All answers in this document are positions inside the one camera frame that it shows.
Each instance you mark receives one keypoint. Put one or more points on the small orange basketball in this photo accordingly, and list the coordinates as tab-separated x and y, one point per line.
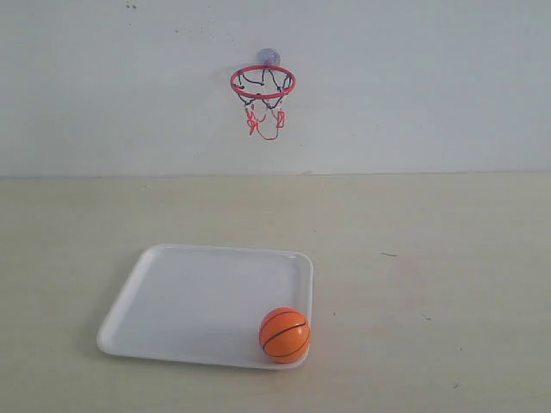
284	335

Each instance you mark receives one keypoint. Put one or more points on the red mini basketball hoop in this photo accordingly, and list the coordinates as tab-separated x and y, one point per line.
262	90

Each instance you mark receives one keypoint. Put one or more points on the white plastic tray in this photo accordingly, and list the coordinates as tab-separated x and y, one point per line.
205	304

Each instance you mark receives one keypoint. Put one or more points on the clear suction cup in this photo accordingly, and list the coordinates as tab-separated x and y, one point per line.
268	56

